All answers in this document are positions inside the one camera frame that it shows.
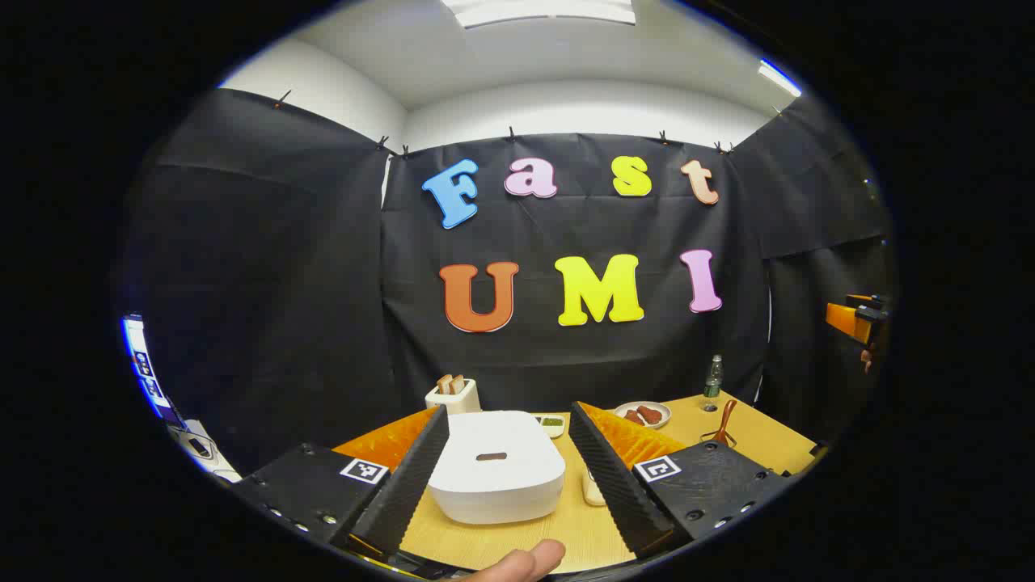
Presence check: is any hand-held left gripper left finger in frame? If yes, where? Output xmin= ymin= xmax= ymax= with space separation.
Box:
xmin=233 ymin=404 xmax=451 ymax=560

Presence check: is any brown wooden spoon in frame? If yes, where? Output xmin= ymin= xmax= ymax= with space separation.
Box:
xmin=700 ymin=399 xmax=738 ymax=447

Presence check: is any row of small backdrop clips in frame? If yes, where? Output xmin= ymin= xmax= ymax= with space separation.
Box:
xmin=273 ymin=91 xmax=737 ymax=156

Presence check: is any white side desk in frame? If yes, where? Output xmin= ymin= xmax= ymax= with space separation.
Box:
xmin=166 ymin=419 xmax=243 ymax=484

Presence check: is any small ceiling light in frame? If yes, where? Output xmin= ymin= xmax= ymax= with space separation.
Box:
xmin=758 ymin=58 xmax=803 ymax=98

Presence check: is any black backdrop cloth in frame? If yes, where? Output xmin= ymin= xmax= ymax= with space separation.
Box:
xmin=121 ymin=87 xmax=898 ymax=478

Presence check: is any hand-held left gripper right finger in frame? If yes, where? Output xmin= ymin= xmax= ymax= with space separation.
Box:
xmin=568 ymin=401 xmax=792 ymax=561

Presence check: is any white plate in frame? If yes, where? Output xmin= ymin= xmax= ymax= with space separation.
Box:
xmin=613 ymin=402 xmax=672 ymax=429

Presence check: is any large ceiling light panel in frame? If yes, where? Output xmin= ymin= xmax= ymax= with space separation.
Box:
xmin=441 ymin=0 xmax=638 ymax=29

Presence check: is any computer monitor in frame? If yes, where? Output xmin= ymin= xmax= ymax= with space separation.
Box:
xmin=121 ymin=314 xmax=183 ymax=425

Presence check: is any white rice cooker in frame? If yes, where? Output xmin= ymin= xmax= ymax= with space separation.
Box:
xmin=427 ymin=411 xmax=567 ymax=525

